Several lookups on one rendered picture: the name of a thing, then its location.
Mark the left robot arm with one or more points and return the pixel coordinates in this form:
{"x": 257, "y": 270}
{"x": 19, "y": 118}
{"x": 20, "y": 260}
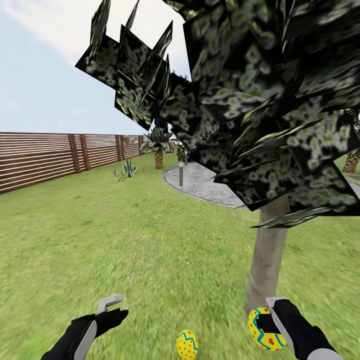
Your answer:
{"x": 79, "y": 335}

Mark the easter egg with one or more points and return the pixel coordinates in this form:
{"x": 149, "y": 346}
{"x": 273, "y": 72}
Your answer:
{"x": 267, "y": 341}
{"x": 187, "y": 344}

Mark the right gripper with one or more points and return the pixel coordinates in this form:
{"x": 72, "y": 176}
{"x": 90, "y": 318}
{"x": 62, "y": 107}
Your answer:
{"x": 265, "y": 322}

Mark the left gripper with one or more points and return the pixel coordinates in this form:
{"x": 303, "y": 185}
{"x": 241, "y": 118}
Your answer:
{"x": 113, "y": 319}

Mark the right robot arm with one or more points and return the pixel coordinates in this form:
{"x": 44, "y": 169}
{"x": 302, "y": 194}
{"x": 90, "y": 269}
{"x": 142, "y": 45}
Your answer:
{"x": 307, "y": 342}

